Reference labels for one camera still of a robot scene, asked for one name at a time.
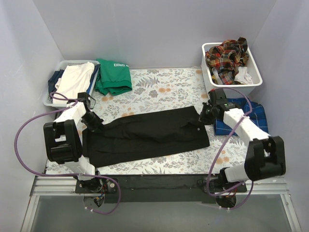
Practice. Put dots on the black long sleeve shirt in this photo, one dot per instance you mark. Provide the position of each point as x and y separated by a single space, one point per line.
145 136

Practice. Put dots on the aluminium frame rail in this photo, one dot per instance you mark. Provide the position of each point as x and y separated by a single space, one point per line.
65 186

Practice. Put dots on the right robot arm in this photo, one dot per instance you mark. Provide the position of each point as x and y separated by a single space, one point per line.
265 156

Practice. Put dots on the white garment in bin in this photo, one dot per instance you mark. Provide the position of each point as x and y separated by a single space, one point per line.
243 76

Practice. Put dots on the blue plaid folded shirt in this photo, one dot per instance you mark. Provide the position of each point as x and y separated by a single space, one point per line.
257 116

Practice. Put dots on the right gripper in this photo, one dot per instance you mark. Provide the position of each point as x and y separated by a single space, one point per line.
205 114

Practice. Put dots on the floral table cloth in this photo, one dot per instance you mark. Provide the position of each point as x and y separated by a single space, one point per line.
153 91

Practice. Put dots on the white folded garment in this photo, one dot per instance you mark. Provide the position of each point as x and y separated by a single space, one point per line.
75 79

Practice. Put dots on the navy blue garment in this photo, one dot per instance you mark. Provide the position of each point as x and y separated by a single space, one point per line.
53 80

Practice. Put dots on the white plastic bin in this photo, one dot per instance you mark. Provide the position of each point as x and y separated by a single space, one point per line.
234 93

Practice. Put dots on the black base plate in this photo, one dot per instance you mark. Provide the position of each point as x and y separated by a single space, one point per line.
160 188

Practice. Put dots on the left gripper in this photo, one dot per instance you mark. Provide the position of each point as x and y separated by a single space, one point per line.
94 121

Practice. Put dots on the red plaid shirt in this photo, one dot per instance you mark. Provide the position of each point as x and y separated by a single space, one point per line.
224 60

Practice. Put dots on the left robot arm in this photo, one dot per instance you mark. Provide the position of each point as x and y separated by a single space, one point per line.
63 144

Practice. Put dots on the green t-shirt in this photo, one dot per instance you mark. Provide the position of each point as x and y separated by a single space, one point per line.
113 77

